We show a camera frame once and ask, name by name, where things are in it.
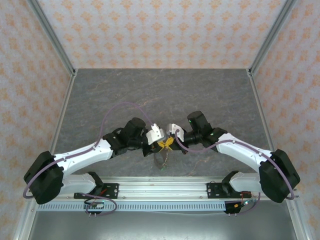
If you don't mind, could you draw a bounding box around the key bunch with tags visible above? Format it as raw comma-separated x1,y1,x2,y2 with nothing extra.
152,149,171,171

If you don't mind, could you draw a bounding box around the aluminium table side bar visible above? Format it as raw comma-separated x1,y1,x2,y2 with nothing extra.
246,68,315,240
13,69,79,240

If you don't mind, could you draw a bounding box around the grey metal sheet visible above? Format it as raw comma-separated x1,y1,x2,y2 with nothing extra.
27,211,301,240

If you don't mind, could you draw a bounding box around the small controller circuit board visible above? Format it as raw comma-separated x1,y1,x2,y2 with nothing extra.
83,200,105,210
233,200,253,210

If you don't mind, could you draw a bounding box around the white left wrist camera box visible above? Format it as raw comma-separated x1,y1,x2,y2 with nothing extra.
145,123,166,146

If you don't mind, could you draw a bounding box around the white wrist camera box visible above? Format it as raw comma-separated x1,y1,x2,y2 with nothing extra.
166,122,186,141
145,123,166,146

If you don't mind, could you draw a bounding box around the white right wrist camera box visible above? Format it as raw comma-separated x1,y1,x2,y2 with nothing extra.
166,122,186,141

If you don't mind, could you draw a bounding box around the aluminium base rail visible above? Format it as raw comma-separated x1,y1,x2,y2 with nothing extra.
26,176,300,201

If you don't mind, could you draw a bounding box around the white slotted cable duct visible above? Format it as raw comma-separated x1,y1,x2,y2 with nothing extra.
36,201,227,212

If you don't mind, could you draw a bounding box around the aluminium frame post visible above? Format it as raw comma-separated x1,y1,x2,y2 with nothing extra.
26,0,77,77
246,0,299,77

